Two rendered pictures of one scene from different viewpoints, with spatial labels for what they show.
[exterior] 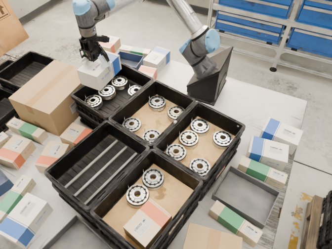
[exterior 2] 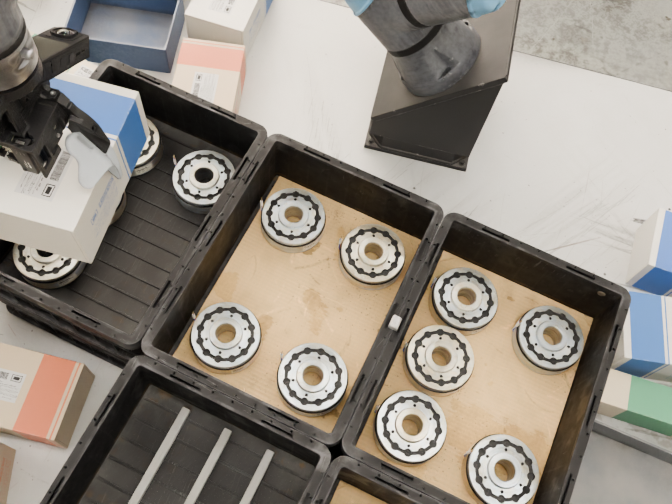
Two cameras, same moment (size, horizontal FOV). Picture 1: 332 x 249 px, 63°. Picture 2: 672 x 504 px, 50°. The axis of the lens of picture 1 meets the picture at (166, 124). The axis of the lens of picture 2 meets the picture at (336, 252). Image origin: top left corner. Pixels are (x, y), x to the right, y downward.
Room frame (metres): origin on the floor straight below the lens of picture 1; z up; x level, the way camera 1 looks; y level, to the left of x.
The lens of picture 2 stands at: (0.63, 0.18, 1.88)
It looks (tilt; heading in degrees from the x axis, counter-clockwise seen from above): 65 degrees down; 337
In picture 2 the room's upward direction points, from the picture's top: 11 degrees clockwise
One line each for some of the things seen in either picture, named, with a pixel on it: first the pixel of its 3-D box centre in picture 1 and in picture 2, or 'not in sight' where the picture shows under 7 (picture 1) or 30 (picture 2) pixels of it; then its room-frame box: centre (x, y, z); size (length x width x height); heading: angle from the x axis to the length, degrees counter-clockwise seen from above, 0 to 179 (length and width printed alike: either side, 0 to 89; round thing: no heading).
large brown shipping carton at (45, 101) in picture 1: (57, 96); not in sight; (1.25, 0.68, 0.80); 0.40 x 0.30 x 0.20; 155
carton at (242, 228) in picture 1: (234, 223); not in sight; (0.48, -0.31, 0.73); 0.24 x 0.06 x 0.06; 50
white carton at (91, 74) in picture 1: (100, 69); (68, 165); (1.14, 0.34, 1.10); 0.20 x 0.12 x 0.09; 153
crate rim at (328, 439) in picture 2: (153, 110); (300, 277); (1.01, 0.07, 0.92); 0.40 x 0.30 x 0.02; 142
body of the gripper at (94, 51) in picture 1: (90, 46); (16, 107); (1.12, 0.35, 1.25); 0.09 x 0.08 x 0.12; 153
